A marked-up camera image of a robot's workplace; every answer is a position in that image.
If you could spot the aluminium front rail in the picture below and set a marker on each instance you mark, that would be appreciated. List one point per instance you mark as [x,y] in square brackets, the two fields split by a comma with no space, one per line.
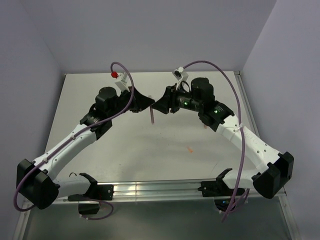
[155,190]

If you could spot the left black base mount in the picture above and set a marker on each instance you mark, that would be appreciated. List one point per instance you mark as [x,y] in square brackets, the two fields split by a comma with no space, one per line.
[100,194]

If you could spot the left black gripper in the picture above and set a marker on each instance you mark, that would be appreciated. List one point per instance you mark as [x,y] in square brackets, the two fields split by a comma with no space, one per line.
[141,100]

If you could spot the aluminium right side rail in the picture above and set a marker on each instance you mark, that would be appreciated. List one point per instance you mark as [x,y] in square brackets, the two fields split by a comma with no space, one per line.
[247,108]

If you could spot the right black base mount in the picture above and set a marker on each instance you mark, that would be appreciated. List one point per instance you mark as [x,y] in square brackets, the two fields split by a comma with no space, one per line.
[210,188]

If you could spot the aluminium rail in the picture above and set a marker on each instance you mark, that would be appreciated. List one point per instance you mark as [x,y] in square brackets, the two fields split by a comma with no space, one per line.
[155,190]
[247,108]

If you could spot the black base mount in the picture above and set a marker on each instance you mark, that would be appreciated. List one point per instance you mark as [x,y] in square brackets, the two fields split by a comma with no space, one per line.
[100,194]
[210,188]

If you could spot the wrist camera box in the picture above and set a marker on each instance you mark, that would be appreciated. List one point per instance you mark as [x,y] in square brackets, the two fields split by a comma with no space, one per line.
[181,75]
[121,82]

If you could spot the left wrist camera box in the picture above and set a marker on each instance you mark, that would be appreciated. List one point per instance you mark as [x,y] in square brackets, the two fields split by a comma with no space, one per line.
[121,82]

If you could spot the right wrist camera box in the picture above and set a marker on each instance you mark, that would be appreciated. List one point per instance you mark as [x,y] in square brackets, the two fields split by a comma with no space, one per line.
[181,75]

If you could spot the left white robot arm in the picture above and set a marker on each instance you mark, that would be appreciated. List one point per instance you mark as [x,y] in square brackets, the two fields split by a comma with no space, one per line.
[91,128]

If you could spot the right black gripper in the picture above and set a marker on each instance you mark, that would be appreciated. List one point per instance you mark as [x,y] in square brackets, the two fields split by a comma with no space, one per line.
[169,98]

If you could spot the red highlighter pen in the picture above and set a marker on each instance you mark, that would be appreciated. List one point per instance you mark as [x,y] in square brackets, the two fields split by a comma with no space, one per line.
[152,118]

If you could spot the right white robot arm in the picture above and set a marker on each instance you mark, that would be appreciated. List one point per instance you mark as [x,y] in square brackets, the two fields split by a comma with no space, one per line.
[273,169]

